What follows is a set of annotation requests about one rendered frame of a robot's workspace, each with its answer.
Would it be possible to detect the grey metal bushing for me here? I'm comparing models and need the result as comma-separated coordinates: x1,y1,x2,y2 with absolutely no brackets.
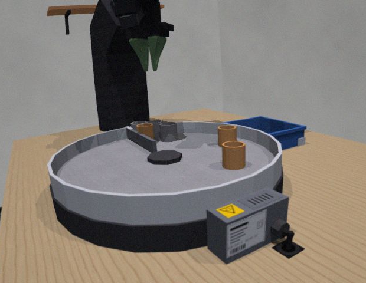
147,120,163,139
131,121,147,131
159,122,178,142

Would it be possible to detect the grey round turntable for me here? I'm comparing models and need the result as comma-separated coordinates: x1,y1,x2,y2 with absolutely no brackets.
47,121,305,264

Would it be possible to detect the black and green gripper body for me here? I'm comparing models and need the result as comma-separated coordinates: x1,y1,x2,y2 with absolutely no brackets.
121,22,174,40

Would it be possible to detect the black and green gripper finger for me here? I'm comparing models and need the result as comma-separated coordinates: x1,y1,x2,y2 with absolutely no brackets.
148,36,167,71
129,38,149,72

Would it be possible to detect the blue crate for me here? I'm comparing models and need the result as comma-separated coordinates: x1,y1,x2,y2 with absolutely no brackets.
224,116,306,150

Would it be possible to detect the bronze bushing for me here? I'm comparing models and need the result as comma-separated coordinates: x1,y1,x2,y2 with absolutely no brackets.
222,141,246,170
136,123,154,139
218,125,237,147

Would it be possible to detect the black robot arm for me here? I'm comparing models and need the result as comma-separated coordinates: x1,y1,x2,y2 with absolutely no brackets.
110,0,161,28

